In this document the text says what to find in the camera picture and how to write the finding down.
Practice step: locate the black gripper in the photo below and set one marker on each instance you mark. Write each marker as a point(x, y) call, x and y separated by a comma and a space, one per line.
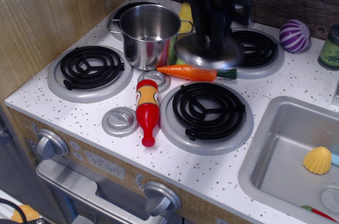
point(213, 17)

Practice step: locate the steel pot lid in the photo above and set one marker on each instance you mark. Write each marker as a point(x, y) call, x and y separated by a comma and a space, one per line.
point(206, 54)

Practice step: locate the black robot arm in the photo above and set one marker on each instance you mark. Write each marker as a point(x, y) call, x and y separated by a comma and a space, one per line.
point(212, 19)

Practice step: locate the steel cooking pot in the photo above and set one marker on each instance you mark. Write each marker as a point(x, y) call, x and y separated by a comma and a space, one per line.
point(149, 33)

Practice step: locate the green toy vegetable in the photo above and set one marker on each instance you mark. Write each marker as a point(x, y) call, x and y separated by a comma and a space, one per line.
point(180, 61)

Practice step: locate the orange toy carrot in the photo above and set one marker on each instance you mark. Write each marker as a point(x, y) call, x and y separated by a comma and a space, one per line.
point(189, 72)

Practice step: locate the back right stove burner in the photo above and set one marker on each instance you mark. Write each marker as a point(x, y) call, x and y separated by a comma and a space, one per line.
point(264, 56)

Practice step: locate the stove burner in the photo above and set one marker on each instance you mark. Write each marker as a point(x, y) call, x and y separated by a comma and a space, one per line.
point(117, 13)
point(264, 56)
point(206, 118)
point(89, 74)

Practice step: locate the grey stovetop knob middle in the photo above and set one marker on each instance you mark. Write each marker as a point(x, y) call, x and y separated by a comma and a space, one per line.
point(163, 81)

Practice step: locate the grey stovetop knob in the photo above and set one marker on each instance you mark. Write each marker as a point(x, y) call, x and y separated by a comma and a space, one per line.
point(120, 122)
point(163, 81)

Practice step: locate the purple striped toy onion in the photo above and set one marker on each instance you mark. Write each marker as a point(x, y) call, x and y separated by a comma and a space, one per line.
point(294, 36)

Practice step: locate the front right stove burner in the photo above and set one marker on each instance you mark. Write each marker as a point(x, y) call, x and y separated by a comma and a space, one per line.
point(206, 118)

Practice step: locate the red toy ketchup bottle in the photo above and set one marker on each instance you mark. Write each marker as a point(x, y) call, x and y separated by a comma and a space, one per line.
point(147, 109)

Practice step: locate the back left stove burner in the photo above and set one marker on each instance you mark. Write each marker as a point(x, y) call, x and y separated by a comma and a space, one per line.
point(117, 13)

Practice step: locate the green toy can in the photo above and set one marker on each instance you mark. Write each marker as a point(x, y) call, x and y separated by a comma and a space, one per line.
point(328, 57)

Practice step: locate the grey stovetop knob front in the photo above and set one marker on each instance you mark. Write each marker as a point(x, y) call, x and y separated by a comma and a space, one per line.
point(120, 122)

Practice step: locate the front left stove burner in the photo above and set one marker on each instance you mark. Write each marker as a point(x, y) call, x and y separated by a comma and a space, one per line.
point(89, 74)

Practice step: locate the metal sink basin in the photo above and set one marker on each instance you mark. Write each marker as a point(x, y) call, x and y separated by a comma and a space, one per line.
point(273, 171)

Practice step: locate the yellow toy corn piece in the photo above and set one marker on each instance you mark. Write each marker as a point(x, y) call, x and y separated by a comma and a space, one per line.
point(318, 160)

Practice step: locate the right oven knob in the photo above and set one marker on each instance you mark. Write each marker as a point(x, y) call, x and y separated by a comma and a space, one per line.
point(160, 199)

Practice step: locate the oven knob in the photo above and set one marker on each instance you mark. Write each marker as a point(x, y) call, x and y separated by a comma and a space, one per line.
point(160, 199)
point(50, 144)

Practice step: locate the light blue toy item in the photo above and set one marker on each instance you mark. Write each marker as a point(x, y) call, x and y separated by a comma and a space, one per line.
point(334, 156)

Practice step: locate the left oven knob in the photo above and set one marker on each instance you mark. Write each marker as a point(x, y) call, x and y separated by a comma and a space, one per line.
point(50, 144)

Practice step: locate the red toy chili pepper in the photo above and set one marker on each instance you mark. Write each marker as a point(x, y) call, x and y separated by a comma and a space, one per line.
point(309, 208)

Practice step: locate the grey oven door handle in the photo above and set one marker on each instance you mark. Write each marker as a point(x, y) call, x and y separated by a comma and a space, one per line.
point(84, 190)

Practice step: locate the orange object with black cable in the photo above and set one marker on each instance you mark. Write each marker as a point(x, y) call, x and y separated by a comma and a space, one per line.
point(22, 214)

